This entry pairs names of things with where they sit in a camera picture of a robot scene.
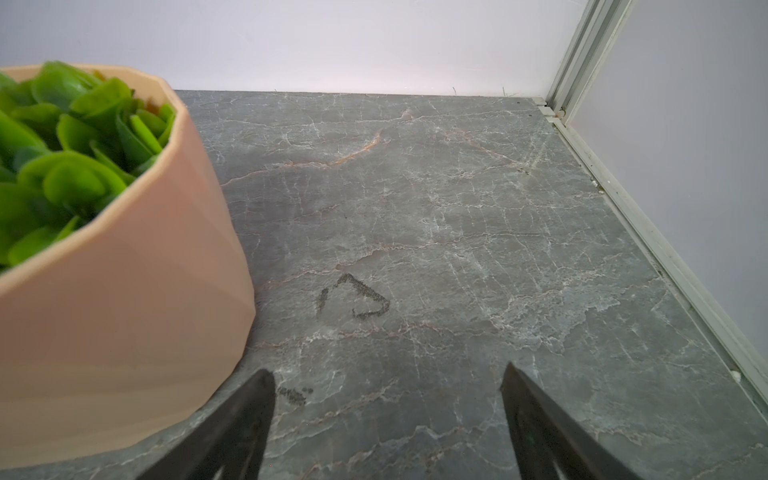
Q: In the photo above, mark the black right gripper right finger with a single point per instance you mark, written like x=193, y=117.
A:
x=549, y=443

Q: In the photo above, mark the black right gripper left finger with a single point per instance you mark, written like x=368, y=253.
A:
x=231, y=442

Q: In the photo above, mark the potted green plant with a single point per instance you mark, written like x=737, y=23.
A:
x=132, y=323

